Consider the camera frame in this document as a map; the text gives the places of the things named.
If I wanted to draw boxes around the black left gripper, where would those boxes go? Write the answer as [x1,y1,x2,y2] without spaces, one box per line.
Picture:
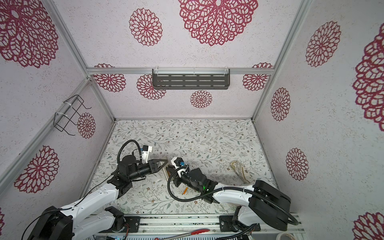
[129,158,168,181]

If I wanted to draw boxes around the white universal AC remote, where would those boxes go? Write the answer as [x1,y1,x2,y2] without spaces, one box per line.
[163,166,176,181]

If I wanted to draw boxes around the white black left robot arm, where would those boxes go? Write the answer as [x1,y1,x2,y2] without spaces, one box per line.
[28,155,169,240]

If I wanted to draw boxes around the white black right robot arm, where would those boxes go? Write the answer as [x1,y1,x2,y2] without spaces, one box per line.
[166,166,299,231]

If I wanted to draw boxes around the black corrugated right cable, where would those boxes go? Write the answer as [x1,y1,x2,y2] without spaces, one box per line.
[166,165,300,226]

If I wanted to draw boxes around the black corrugated cable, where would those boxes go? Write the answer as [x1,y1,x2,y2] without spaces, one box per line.
[166,165,300,226]
[116,139,143,163]

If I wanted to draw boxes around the black corrugated left cable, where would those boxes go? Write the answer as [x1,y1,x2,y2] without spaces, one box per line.
[116,139,143,163]

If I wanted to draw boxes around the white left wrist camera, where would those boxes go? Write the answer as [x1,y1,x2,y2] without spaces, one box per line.
[142,145,153,163]

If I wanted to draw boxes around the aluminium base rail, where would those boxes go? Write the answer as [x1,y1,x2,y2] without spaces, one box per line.
[95,214,304,240]

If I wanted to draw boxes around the red handled tongs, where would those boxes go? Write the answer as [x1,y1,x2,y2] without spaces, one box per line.
[162,229,211,240]

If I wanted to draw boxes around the grey slotted wall shelf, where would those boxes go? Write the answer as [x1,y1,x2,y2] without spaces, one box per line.
[152,69,231,90]

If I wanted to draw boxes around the black wire wall rack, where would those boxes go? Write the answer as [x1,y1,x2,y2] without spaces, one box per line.
[53,95,96,139]

